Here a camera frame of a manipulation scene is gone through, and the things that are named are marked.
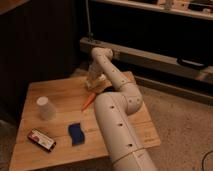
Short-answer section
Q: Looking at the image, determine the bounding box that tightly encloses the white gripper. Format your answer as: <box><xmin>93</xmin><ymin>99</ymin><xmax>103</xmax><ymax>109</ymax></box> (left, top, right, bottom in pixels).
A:
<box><xmin>85</xmin><ymin>61</ymin><xmax>107</xmax><ymax>90</ymax></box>

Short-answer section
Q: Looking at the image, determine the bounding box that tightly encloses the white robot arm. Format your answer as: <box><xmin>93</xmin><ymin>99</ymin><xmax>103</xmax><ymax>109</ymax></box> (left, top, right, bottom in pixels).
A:
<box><xmin>87</xmin><ymin>47</ymin><xmax>157</xmax><ymax>171</ymax></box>

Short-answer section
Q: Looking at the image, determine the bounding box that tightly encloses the dark ceramic bowl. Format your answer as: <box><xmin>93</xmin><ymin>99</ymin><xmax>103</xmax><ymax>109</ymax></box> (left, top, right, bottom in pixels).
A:
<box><xmin>103</xmin><ymin>86</ymin><xmax>114</xmax><ymax>93</ymax></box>

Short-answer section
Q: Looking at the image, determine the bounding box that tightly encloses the orange carrot toy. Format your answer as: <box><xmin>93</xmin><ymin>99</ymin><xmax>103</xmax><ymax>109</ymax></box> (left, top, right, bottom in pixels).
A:
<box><xmin>81</xmin><ymin>92</ymin><xmax>98</xmax><ymax>111</ymax></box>

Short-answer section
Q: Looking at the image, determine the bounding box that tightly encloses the metal pole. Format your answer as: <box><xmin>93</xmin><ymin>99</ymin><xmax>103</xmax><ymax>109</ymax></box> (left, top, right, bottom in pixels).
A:
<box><xmin>85</xmin><ymin>0</ymin><xmax>93</xmax><ymax>41</ymax></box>

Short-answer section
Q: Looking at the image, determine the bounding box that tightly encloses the blue sponge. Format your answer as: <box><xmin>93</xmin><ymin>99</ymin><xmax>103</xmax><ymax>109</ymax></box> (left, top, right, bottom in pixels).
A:
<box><xmin>68</xmin><ymin>123</ymin><xmax>85</xmax><ymax>145</ymax></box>

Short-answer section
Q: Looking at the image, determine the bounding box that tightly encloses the wooden table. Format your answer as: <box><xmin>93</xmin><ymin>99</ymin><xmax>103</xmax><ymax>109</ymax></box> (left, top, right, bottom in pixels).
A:
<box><xmin>9</xmin><ymin>76</ymin><xmax>160</xmax><ymax>171</ymax></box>

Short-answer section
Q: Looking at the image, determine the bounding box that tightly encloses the red and white box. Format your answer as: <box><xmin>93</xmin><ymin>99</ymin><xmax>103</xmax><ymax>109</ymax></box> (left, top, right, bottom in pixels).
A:
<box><xmin>27</xmin><ymin>129</ymin><xmax>56</xmax><ymax>152</ymax></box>

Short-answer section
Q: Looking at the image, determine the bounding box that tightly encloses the wooden shelf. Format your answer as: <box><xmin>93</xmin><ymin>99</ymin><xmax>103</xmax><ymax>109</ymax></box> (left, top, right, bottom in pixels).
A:
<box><xmin>93</xmin><ymin>0</ymin><xmax>213</xmax><ymax>21</ymax></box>

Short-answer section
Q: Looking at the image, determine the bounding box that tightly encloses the black handle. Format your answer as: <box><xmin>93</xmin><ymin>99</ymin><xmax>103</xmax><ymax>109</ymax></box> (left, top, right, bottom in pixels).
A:
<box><xmin>176</xmin><ymin>58</ymin><xmax>211</xmax><ymax>70</ymax></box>

